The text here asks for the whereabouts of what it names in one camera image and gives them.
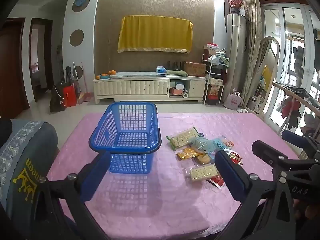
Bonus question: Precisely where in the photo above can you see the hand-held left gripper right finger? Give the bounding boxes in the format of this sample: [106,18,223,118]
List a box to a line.
[214,150,298,240]

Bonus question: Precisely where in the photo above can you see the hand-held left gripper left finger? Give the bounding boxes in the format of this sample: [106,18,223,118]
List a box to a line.
[32,151,118,240]

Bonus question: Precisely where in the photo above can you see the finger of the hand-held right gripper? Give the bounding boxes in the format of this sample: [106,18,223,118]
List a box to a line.
[282,129,320,159]
[251,140,313,173]

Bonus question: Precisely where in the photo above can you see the red snack packet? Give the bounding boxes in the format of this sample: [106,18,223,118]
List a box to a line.
[224,148,243,165]
[209,175,224,188]

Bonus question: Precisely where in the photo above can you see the clear cracker packet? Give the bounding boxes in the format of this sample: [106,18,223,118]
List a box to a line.
[185,164,220,182]

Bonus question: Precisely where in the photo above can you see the clear round cake packet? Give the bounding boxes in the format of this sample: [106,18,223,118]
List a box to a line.
[194,154,215,167]

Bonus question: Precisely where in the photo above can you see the light blue snack packet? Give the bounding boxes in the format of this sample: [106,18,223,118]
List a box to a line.
[212,135,235,153]
[191,136,215,155]

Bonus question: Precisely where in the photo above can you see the blue plastic basket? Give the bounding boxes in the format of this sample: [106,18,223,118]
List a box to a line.
[88,102,162,175]

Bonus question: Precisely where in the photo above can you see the yellow snack packet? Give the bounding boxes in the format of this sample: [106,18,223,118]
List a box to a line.
[176,148,204,161]

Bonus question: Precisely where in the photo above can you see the green-edged cracker packet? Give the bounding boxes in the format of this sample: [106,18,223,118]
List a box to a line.
[166,127,205,151]

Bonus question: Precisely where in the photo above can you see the hanging dark clothes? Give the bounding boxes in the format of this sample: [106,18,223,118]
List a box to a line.
[275,84,320,135]

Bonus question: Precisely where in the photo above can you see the pink tablecloth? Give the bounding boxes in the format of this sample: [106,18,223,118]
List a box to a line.
[46,112,300,240]

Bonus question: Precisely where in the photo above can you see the pink bag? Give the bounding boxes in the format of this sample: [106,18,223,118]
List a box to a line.
[224,89,242,110]

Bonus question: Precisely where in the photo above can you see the arched standing mirror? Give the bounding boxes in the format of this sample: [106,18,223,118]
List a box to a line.
[250,36,280,117]

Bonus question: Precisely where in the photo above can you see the orange printed box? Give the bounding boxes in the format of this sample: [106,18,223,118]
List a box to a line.
[208,84,224,99]

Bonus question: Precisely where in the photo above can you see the broom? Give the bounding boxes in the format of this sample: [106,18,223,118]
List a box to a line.
[79,62,91,105]

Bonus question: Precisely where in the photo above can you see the glass balcony door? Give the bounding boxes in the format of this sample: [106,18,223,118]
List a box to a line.
[260,2,320,135]

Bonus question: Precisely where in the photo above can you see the red bag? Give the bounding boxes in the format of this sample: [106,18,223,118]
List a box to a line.
[62,85,77,107]

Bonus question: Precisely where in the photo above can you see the black suitcase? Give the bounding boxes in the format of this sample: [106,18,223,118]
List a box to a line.
[49,81,67,113]

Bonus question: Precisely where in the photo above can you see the cream television cabinet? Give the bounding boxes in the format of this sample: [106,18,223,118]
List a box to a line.
[93,71,207,105]

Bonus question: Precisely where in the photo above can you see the white metal rack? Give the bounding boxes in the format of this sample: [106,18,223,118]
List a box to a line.
[202,54,229,105]

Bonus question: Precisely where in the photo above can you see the silver standing air conditioner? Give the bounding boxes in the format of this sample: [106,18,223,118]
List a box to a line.
[226,14,247,103]

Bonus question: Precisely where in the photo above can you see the beige patterned curtain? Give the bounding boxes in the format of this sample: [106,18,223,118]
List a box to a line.
[241,0,263,105]

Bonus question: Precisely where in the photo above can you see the black jacket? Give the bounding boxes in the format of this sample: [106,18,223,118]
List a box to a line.
[0,119,13,144]

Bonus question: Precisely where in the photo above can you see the brown cardboard box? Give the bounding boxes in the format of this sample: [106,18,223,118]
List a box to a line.
[184,61,207,77]

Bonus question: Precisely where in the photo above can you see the green cushion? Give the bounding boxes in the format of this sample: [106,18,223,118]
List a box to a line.
[166,70,188,77]

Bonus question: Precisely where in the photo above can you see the red white carton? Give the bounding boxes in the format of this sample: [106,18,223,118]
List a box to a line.
[204,44,220,55]

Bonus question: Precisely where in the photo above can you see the brown wooden door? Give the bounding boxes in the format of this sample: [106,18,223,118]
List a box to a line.
[0,17,30,118]

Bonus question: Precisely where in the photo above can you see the vase with red flowers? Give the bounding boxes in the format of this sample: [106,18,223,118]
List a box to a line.
[227,0,245,14]

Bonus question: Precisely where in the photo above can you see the yellow dust cloth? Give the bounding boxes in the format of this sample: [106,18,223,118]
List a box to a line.
[117,15,194,54]

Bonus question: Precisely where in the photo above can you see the wooden clothes rail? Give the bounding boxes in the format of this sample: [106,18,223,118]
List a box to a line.
[271,82,320,118]

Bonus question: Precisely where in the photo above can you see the round brown wall disc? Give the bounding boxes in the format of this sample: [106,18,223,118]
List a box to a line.
[72,66,84,79]
[69,29,85,47]
[72,0,90,13]

